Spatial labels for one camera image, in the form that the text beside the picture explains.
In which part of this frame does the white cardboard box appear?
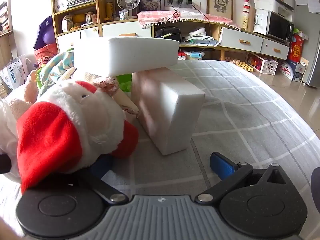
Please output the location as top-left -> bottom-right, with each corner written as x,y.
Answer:
54,0 -> 73,12

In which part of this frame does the white cloth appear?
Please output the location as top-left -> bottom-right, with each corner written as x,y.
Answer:
0,97 -> 19,180

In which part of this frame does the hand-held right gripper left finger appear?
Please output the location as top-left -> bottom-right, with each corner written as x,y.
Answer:
74,155 -> 129,206

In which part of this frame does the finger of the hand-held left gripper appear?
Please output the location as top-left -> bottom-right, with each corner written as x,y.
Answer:
0,154 -> 12,175

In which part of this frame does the black microwave oven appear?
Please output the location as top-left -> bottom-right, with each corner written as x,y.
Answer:
265,11 -> 295,43

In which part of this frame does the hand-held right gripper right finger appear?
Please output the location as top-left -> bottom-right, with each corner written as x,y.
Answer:
196,151 -> 295,205

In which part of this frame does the white bag with blue print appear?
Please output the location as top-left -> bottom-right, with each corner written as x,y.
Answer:
0,55 -> 29,92

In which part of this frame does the red hanging ornament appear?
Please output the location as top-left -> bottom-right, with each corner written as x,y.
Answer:
242,0 -> 252,30

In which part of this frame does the small white desk fan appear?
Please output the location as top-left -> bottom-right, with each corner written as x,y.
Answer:
117,0 -> 140,20

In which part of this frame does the stack of papers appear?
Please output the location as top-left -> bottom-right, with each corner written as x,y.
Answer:
181,27 -> 218,47

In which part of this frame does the white foam block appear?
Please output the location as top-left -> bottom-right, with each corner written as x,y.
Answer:
73,36 -> 180,77
131,67 -> 206,156

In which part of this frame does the white and red carton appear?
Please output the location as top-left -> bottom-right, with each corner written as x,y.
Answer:
246,52 -> 279,75

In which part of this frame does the clear storage box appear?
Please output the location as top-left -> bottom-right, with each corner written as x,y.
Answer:
185,51 -> 205,60

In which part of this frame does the yellow egg tray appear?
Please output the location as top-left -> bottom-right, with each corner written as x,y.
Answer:
225,56 -> 254,72

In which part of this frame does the red gift box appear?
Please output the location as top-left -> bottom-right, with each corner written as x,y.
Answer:
287,34 -> 304,63

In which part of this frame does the black case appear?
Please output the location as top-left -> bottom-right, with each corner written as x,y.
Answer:
155,26 -> 181,43

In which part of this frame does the long wooden console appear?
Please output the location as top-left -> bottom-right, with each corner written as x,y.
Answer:
152,17 -> 292,62

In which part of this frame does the grey checked blanket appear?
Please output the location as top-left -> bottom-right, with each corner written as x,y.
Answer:
0,59 -> 320,233

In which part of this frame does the white wall socket strip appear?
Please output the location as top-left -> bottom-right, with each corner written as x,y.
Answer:
167,0 -> 202,9

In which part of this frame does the red printed bucket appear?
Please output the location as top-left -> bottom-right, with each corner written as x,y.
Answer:
34,42 -> 59,68

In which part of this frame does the purple plastic tub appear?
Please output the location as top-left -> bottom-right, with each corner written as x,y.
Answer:
33,15 -> 58,50

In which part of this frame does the white printer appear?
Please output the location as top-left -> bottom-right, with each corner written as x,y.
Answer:
254,0 -> 295,22

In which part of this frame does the cream doll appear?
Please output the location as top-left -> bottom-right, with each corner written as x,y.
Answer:
37,50 -> 140,117

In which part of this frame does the wooden shelf cabinet with drawers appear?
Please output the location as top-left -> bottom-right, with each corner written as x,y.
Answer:
51,0 -> 153,53

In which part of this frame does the green plastic box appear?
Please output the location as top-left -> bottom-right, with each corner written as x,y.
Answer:
116,73 -> 133,93

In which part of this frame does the framed cartoon picture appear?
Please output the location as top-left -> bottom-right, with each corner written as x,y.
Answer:
206,0 -> 234,21

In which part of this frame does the white and blue carton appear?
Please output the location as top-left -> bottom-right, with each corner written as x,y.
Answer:
279,60 -> 309,82

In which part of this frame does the grey refrigerator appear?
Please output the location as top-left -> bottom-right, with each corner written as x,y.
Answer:
294,0 -> 320,88

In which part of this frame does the wooden desk shelf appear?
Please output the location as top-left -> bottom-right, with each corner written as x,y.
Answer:
0,0 -> 13,63

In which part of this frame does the red and white santa plush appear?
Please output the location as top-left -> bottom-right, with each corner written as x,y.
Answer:
16,80 -> 139,194

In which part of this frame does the pink checked lace cloth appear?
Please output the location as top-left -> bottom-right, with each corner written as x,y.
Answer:
137,10 -> 242,30

